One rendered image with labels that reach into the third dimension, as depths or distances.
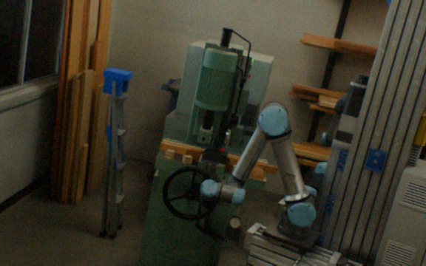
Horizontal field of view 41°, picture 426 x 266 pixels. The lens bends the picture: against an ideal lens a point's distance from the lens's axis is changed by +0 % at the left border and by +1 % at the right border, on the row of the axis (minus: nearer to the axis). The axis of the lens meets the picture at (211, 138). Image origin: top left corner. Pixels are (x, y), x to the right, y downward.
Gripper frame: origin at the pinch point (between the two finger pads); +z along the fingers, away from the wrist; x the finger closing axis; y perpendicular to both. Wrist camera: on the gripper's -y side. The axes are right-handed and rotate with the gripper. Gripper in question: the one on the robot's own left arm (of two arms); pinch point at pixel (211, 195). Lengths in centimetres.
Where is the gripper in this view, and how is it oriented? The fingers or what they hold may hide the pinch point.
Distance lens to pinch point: 276.8
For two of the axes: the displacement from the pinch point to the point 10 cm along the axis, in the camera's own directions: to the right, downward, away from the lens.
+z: 0.2, 2.5, 9.7
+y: -2.5, 9.4, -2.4
